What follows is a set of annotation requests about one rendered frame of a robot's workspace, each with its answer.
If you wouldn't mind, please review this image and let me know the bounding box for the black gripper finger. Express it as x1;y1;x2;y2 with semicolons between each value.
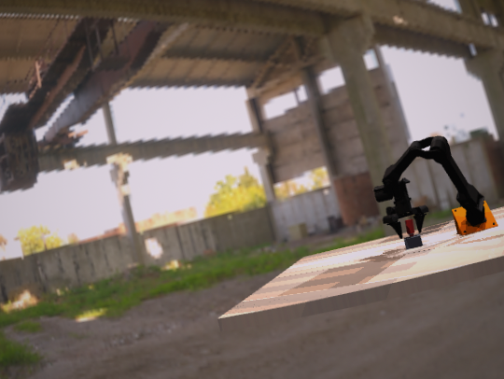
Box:
387;221;403;239
413;214;426;233

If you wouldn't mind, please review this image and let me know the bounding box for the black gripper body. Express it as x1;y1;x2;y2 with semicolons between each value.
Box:
383;195;429;224

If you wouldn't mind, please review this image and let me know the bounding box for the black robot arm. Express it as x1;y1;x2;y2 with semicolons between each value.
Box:
373;135;487;226

